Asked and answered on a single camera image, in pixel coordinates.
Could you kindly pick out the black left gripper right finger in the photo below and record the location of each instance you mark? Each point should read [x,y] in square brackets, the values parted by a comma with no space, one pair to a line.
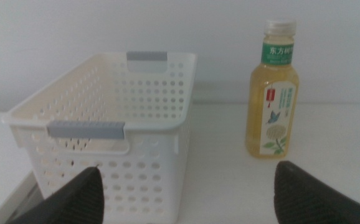
[304,199]

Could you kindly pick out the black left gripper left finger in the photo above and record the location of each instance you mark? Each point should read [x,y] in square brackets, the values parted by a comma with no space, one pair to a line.
[77,199]

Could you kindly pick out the yellow tea bottle green label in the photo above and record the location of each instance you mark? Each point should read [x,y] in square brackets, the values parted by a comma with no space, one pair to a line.
[271,93]

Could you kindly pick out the white perforated plastic basket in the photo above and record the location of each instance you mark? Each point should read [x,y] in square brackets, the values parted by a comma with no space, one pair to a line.
[142,183]

